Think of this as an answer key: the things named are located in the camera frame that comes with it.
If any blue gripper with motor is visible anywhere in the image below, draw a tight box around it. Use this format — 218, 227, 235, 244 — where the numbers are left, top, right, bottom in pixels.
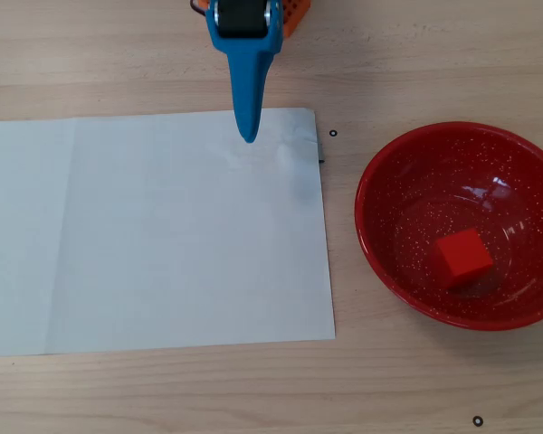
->
205, 0, 283, 144

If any red cube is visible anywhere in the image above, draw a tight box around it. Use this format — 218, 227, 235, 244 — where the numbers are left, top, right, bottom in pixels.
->
433, 227, 495, 290

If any red speckled bowl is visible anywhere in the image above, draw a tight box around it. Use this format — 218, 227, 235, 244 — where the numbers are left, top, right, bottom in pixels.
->
354, 120, 543, 332

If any white paper sheet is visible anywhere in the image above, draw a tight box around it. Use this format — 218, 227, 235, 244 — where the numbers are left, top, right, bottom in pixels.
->
0, 107, 337, 359

